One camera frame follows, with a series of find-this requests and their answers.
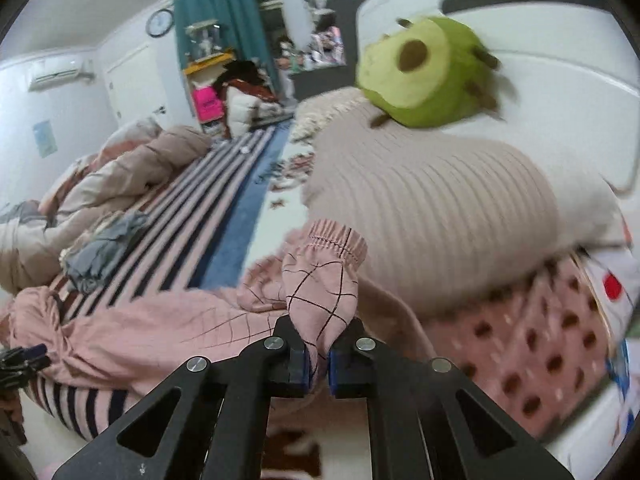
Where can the round wall clock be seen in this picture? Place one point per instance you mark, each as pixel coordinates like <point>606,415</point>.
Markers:
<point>160,23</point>

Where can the yellow shelf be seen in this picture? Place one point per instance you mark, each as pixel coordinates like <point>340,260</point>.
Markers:
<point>205,60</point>

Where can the pink bag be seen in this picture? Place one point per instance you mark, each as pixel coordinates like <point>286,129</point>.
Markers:
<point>207,103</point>

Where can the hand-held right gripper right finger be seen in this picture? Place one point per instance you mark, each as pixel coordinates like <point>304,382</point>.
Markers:
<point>334,373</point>

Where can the green avocado plush toy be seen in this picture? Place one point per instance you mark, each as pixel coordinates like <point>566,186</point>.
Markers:
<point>430,95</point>

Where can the grey garment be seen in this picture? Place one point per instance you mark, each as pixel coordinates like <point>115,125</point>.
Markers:
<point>105,255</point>

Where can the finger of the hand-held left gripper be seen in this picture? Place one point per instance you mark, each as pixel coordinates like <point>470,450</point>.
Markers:
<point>22,361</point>

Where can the white air conditioner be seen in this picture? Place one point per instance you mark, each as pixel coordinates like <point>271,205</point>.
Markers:
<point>60,74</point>

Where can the dark grey cabinet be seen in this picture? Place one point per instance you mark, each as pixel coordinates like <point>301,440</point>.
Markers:
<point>320,82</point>

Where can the pink ribbed pillow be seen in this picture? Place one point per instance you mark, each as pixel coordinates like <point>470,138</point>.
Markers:
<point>425,200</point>

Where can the white printed cloth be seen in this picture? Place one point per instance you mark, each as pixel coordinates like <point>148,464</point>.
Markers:
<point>612,280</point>

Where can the small patterned pillow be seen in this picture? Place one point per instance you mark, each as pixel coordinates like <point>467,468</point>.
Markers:
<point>325,110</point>

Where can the pile of clothes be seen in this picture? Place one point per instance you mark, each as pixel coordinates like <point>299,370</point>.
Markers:
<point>245,105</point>

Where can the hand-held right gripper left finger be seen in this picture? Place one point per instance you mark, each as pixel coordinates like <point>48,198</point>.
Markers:
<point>300,371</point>

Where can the blue wall poster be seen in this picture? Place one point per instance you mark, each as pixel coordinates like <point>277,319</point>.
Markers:
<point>45,137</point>

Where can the beige pink duvet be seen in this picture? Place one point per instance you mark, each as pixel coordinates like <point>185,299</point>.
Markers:
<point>125,170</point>

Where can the white door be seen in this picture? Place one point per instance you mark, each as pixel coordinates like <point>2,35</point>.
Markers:
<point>135,85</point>

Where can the pink checked pants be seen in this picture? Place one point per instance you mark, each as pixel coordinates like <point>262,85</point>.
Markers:
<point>150,330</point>

